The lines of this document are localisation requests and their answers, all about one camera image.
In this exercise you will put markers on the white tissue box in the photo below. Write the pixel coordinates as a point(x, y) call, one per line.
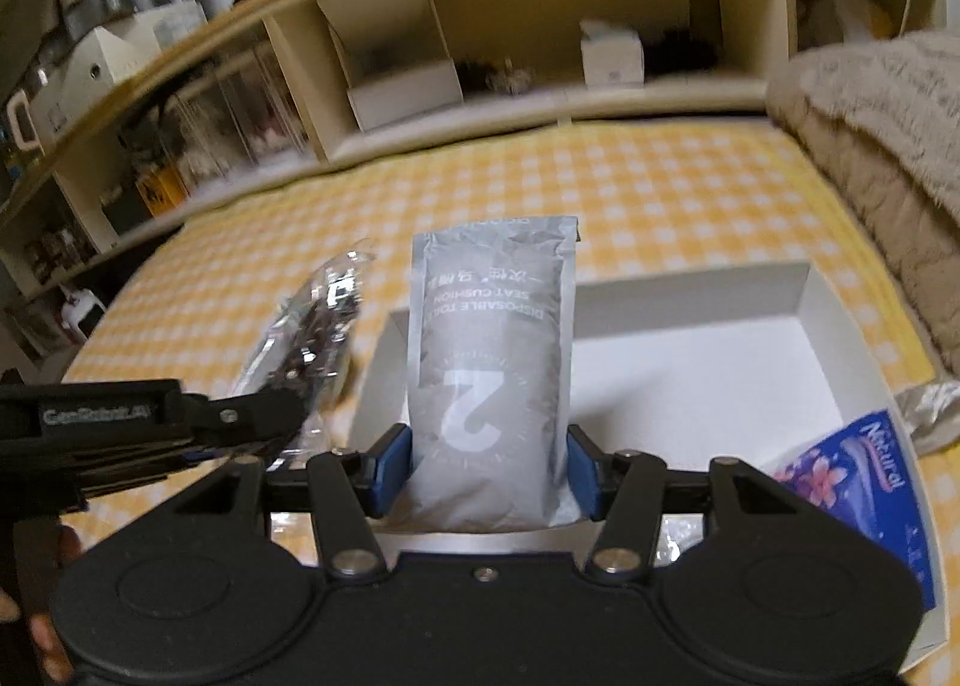
point(611, 56)

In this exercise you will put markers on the person's left hand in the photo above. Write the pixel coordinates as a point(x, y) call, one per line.
point(56, 637)

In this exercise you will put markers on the white storage box with hole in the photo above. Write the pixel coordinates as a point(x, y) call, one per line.
point(112, 71)

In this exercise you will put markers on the silver plastic bag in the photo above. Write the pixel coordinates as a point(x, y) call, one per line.
point(930, 416)

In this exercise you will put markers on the white plastic bag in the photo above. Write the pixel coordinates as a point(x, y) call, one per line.
point(847, 14)

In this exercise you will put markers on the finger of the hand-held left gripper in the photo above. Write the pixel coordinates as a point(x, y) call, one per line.
point(240, 416)
point(172, 465)

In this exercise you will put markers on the white shallow cardboard box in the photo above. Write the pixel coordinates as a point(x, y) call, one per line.
point(712, 371)

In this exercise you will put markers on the yellow checked bed sheet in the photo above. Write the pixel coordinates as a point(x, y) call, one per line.
point(660, 191)

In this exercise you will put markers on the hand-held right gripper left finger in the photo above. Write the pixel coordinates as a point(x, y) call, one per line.
point(394, 465)

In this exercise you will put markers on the grey number-print packet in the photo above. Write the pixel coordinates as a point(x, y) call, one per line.
point(487, 356)

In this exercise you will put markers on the blue floral tissue packet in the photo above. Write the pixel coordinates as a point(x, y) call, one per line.
point(862, 491)

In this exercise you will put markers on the cream electric kettle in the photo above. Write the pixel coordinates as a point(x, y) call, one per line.
point(22, 123)

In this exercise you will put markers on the black fuzzy object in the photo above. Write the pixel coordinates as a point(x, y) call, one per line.
point(679, 52)

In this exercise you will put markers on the cluster of small figurines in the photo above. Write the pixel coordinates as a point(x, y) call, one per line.
point(60, 251)

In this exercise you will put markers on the red-dress doll in clear case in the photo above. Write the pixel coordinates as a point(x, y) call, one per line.
point(266, 112)

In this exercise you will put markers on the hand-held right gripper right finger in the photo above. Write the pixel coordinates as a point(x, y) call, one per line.
point(586, 472)

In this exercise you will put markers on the cream-dress doll in clear case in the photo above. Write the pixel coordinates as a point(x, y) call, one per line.
point(202, 138)

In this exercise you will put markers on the beige fluffy blanket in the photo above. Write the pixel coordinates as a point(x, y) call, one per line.
point(885, 153)

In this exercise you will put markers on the yellow small box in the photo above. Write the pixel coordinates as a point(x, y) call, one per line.
point(161, 192)

